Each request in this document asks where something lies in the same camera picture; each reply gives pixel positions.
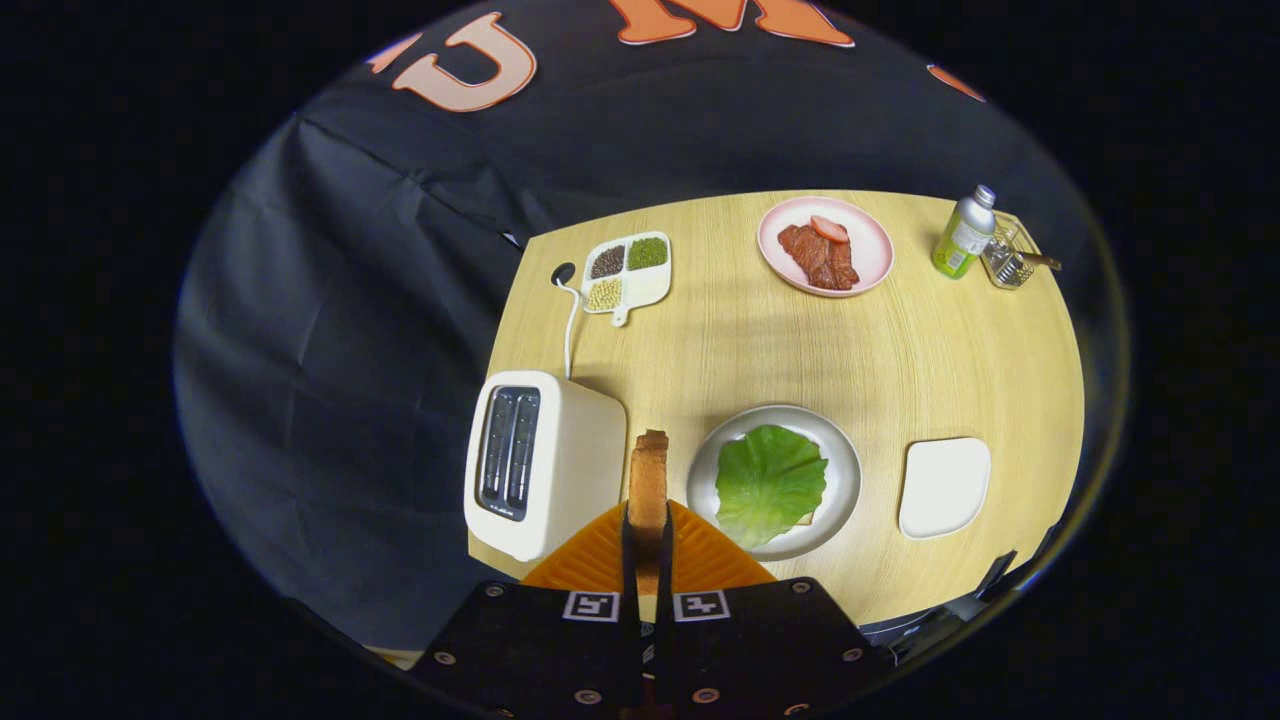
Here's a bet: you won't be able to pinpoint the white toaster cable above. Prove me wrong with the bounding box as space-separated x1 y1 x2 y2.
555 278 587 382

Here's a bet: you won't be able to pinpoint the silver bottle with green label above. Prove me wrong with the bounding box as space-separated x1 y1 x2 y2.
931 184 998 280

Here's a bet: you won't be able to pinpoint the white divided bean dish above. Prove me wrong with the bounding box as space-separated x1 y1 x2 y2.
581 231 673 328

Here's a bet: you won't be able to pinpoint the pink plate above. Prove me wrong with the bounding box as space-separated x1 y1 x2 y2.
757 196 895 299

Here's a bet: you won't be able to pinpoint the plain toast bread slice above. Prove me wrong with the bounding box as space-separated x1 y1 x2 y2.
628 430 671 597

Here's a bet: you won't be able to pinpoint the green lettuce leaf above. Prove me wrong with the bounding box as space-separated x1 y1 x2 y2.
714 424 830 550

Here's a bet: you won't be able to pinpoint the black backdrop cloth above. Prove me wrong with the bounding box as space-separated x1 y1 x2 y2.
172 0 1101 651

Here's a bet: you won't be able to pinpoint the round grey plate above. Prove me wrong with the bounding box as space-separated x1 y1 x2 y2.
686 404 863 562

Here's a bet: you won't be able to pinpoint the brown meat slices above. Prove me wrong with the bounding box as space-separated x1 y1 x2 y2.
778 222 861 292

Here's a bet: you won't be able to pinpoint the white toaster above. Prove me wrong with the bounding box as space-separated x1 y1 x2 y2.
463 370 628 563

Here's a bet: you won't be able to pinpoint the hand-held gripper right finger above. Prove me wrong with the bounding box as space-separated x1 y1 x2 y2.
655 499 887 720

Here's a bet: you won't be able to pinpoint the small white square plate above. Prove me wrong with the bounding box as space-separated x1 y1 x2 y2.
897 436 993 541

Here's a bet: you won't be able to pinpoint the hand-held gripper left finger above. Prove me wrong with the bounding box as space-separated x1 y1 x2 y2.
410 500 647 720

